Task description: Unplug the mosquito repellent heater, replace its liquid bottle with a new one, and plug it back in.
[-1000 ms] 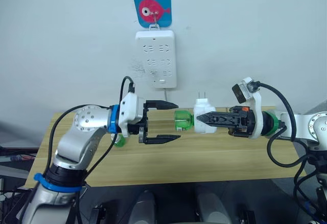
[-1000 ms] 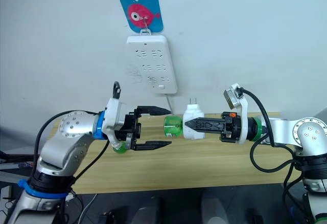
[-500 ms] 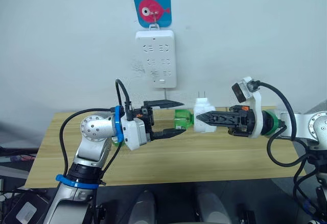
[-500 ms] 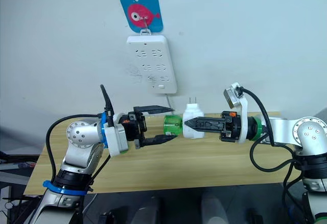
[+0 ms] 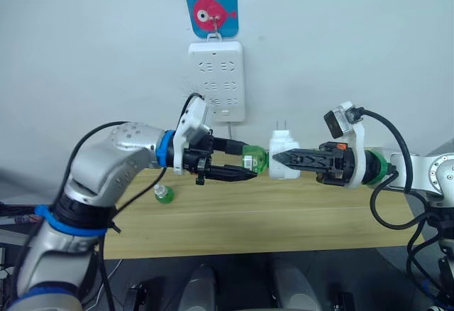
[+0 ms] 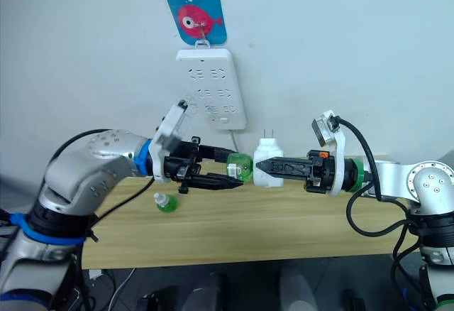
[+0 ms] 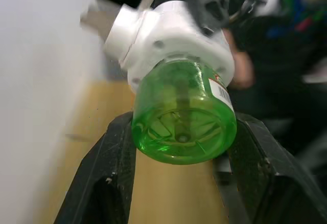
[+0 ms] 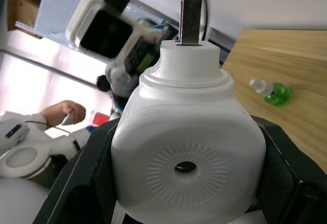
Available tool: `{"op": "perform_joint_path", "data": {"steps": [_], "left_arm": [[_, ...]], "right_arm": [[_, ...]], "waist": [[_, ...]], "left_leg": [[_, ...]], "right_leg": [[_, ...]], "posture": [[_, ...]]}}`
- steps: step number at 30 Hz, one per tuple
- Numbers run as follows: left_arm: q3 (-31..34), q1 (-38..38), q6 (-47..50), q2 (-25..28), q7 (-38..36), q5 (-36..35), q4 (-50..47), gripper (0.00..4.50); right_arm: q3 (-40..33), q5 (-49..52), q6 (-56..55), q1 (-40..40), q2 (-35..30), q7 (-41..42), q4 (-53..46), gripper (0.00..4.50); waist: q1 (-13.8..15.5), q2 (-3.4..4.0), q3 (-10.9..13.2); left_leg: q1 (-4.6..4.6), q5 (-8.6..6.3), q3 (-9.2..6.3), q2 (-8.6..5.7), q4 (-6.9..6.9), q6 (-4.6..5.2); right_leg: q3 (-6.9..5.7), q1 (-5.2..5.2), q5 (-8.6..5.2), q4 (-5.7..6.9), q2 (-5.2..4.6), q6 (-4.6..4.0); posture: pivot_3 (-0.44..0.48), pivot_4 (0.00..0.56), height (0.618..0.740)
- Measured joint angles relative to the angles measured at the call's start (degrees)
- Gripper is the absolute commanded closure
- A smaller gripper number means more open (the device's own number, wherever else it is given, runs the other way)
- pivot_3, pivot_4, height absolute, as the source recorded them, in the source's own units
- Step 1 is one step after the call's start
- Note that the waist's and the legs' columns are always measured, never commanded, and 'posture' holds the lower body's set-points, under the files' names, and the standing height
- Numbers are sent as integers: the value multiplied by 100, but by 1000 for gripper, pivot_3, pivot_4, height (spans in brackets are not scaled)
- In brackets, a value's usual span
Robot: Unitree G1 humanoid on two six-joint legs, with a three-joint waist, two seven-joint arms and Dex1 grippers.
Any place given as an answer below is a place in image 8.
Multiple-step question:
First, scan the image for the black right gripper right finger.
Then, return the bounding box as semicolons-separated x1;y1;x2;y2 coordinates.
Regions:
244;115;327;224

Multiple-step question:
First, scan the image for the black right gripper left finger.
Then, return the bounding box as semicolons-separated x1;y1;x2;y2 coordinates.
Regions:
32;118;121;224

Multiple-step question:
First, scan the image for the green liquid refill bottle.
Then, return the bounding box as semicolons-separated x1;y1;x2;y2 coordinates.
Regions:
249;78;293;108

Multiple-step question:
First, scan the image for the person's bare hand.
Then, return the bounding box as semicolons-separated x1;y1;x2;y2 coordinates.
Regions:
41;100;87;127

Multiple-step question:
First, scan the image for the person's black-haired head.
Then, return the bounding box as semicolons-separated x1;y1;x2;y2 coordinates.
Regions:
95;74;113;93

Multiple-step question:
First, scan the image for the white perforated metal panel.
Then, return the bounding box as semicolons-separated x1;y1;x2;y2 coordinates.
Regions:
33;0;121;48

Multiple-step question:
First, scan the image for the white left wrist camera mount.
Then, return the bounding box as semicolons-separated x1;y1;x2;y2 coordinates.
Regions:
64;0;165;61

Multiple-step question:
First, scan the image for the white ring-shaped device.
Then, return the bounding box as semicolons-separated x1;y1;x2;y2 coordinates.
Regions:
0;145;52;180

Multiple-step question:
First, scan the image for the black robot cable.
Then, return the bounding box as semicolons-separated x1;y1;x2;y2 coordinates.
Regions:
196;0;213;42

